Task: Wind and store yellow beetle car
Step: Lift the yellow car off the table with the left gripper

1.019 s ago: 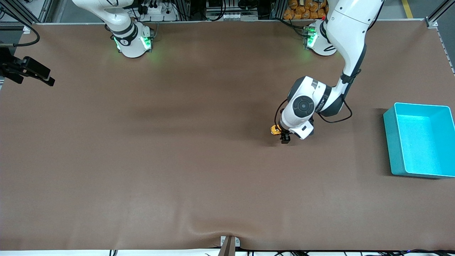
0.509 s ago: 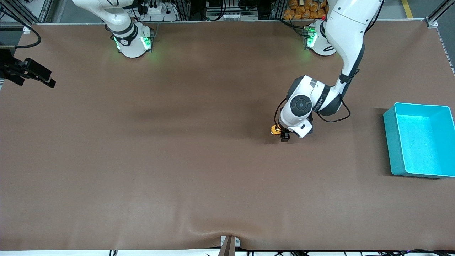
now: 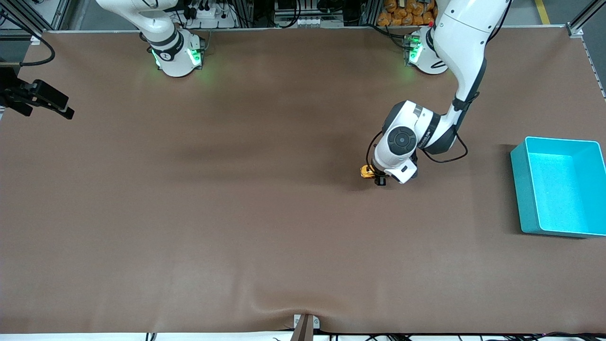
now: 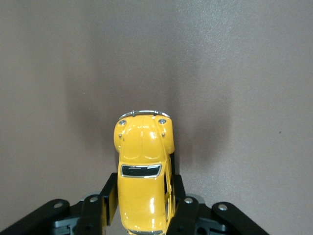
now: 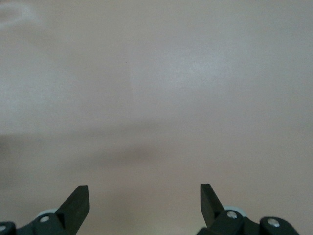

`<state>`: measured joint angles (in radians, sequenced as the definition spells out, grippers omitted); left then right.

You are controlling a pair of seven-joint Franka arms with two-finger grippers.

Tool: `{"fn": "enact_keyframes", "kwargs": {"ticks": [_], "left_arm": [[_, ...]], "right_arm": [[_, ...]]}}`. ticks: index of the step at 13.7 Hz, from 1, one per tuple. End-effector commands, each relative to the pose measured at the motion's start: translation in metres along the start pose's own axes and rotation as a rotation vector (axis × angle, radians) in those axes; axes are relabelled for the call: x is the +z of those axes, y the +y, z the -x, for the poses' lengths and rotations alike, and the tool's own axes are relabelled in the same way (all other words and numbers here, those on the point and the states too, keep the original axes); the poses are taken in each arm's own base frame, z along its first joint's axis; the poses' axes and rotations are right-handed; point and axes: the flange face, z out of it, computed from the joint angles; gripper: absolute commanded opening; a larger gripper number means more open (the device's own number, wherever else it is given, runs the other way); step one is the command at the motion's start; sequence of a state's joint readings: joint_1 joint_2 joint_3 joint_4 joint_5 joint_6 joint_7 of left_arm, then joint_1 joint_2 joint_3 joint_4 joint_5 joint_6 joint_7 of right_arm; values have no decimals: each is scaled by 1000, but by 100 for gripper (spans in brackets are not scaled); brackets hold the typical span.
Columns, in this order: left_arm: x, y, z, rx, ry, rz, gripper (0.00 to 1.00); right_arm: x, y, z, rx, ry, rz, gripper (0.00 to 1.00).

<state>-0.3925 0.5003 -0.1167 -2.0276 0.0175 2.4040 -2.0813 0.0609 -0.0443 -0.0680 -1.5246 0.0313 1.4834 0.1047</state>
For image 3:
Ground brown table mat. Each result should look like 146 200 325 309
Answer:
0 27 606 334

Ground teal plastic bin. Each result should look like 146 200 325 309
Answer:
510 136 606 238

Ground white connector block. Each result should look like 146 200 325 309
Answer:
275 13 350 28

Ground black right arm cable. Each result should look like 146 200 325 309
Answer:
0 14 56 67

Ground grey table clamp bracket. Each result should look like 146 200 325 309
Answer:
293 314 321 341

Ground orange packets pile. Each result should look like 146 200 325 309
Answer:
377 0 438 27

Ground silver table edge strip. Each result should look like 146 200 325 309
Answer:
581 37 606 99

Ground white power strip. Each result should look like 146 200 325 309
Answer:
182 5 237 29

